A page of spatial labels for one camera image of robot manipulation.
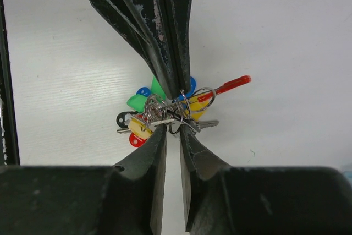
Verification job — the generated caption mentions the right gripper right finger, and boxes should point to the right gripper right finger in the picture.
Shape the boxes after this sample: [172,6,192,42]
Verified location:
[180,125,351,234]

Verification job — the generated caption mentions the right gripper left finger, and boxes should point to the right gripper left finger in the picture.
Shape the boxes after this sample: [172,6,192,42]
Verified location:
[1,125,166,234]

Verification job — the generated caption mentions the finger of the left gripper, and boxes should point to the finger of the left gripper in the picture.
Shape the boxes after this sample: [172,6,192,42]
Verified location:
[158,0,192,97]
[89,0,176,99]

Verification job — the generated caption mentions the yellow key tag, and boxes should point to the yellow key tag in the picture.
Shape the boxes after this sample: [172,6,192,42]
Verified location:
[182,95,210,121]

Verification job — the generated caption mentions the blue key tag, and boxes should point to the blue key tag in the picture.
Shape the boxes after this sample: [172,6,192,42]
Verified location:
[172,76,197,103]

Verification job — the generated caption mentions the green key tag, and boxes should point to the green key tag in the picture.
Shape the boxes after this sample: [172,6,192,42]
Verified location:
[126,76,166,112]

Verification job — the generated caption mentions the folded light blue cloth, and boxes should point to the folded light blue cloth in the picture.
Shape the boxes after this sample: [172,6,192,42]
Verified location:
[342,164,352,184]

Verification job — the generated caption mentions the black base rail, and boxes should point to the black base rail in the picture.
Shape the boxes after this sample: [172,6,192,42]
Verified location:
[1,0,20,165]

